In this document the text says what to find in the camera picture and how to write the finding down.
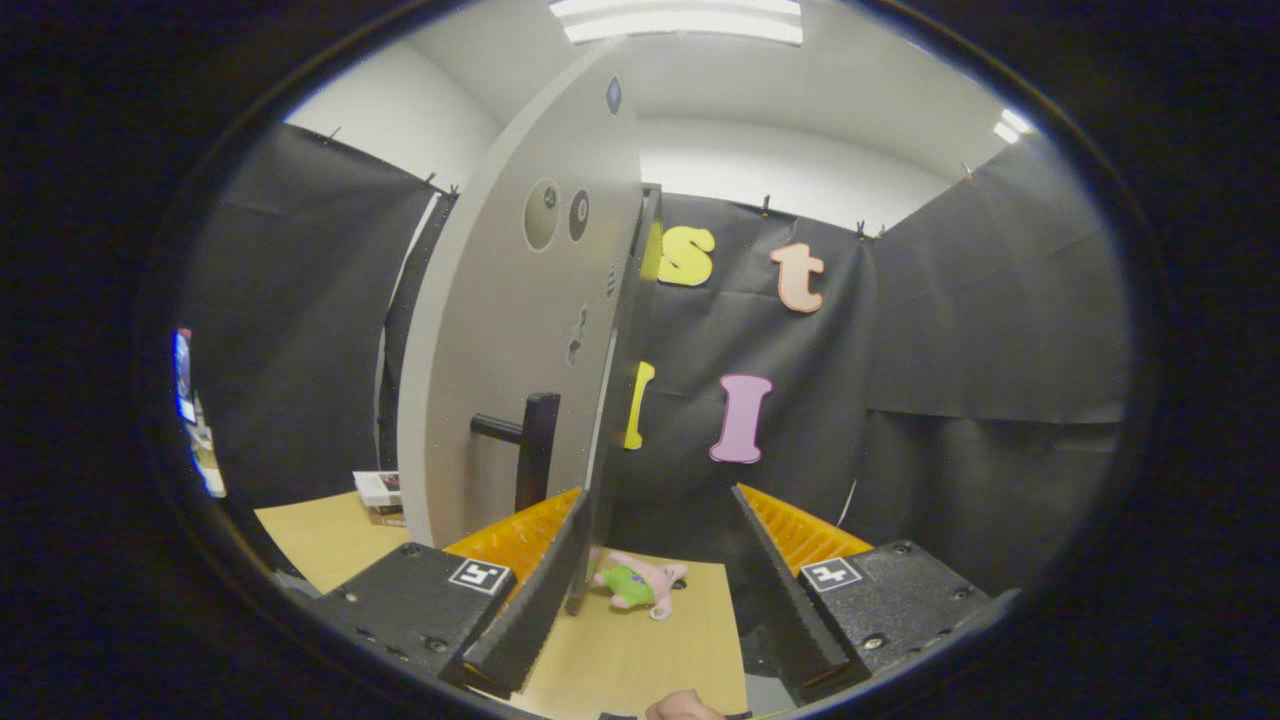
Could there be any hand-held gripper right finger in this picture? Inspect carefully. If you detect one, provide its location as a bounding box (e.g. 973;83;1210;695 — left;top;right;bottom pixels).
730;483;1021;706

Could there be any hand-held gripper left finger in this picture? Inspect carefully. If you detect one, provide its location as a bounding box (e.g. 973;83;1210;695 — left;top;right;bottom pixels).
300;487;591;698

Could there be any black door handle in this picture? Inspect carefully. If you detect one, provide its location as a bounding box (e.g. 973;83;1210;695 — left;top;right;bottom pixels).
470;392;562;513

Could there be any light grey shoe cabinet door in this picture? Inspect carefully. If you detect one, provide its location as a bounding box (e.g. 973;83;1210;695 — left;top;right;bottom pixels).
397;38;643;616

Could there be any dark grey shoe cabinet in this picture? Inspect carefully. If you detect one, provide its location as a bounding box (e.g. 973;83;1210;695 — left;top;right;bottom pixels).
570;183;663;616

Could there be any pink plush toy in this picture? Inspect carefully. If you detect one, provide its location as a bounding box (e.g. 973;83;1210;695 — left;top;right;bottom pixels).
592;550;689;621

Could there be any stack of white books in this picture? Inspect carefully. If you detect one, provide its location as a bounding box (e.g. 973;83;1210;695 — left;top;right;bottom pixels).
353;470;403;508

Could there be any black backdrop cloth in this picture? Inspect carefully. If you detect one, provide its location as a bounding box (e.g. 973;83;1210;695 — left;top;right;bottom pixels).
185;120;1131;601

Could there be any pile of colourful printed papers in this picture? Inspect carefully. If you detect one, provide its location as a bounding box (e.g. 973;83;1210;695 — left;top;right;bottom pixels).
172;328;228;499

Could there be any long ceiling light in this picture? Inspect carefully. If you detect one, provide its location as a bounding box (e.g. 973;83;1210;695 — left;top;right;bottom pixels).
548;0;804;46

